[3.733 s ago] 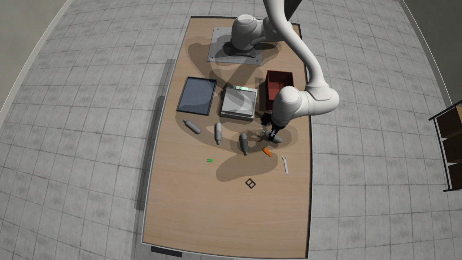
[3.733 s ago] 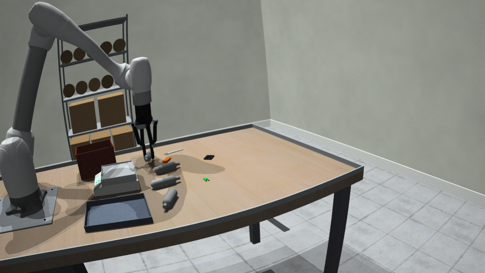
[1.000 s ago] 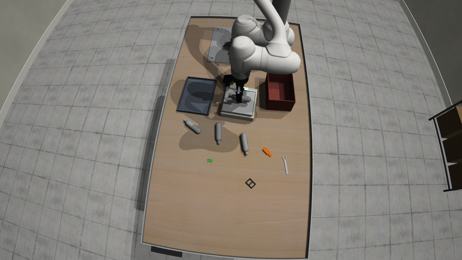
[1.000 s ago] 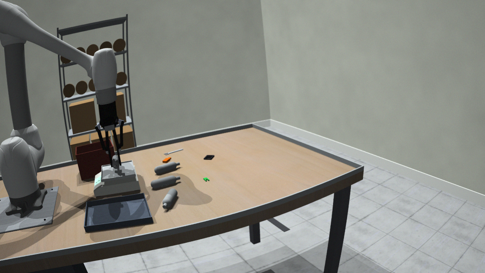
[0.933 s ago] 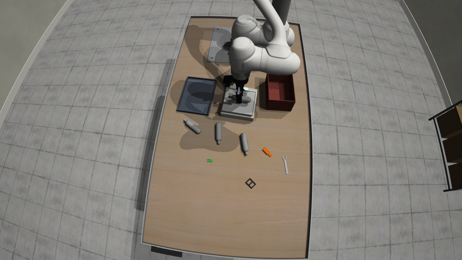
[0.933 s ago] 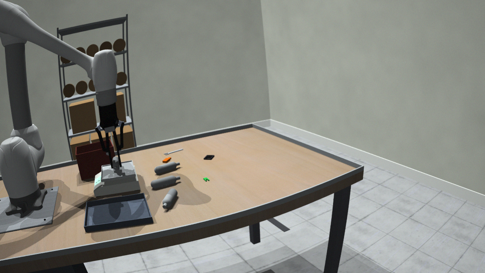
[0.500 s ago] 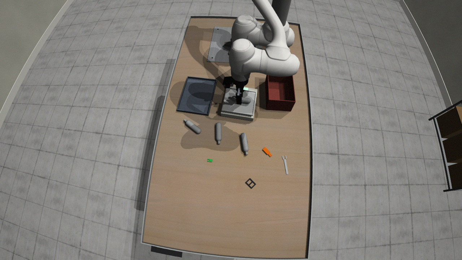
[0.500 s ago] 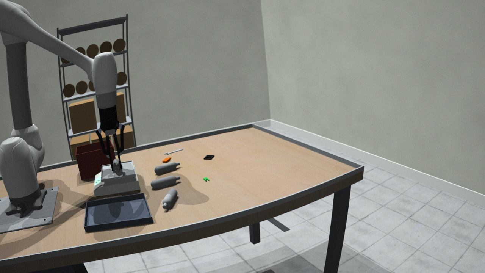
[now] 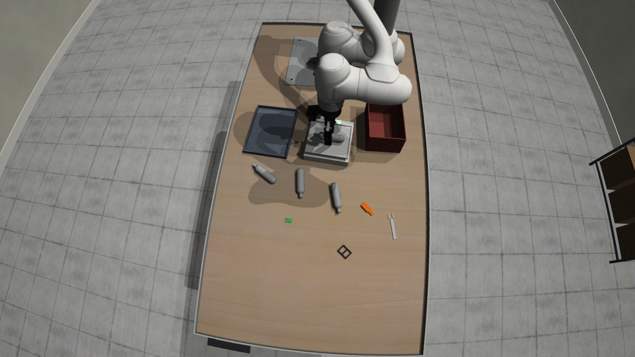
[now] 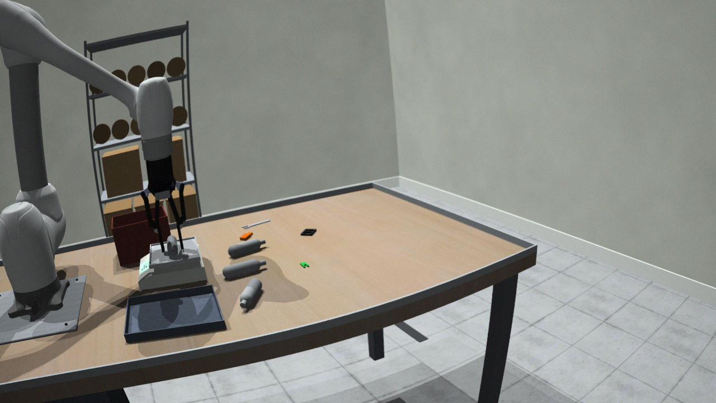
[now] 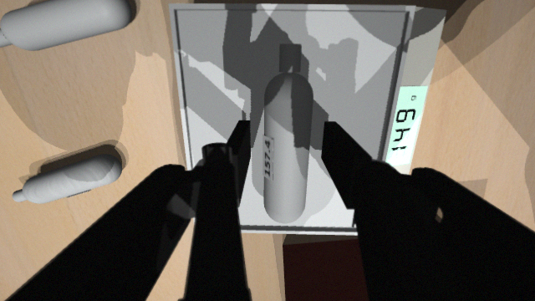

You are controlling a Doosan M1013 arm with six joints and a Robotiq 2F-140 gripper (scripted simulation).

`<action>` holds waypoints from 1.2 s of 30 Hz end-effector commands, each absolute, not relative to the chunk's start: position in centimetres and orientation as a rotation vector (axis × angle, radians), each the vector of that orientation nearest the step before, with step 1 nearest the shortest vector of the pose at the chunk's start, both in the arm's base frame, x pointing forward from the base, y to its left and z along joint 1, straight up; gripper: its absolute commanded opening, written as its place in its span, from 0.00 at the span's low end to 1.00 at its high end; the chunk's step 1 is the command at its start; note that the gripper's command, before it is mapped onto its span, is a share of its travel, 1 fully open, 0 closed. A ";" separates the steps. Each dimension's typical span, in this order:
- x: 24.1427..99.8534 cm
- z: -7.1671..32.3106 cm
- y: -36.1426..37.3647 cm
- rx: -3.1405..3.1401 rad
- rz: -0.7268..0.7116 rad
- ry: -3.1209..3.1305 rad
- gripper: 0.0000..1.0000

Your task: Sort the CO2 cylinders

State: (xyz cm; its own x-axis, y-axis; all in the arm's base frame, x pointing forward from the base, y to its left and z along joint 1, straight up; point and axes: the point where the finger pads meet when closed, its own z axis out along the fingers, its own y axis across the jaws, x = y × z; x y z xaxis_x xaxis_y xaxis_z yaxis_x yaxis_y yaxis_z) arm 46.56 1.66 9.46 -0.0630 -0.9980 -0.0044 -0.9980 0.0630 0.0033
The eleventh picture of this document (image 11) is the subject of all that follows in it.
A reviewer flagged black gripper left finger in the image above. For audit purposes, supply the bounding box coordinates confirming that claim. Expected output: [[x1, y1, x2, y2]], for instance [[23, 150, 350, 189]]
[[5, 120, 252, 301]]

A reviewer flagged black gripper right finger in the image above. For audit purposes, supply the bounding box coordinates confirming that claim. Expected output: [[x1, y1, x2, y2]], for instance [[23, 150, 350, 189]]
[[321, 121, 535, 301]]

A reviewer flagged dark red open box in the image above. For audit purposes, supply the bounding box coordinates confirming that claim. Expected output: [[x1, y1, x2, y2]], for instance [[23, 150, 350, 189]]
[[283, 239, 369, 301]]

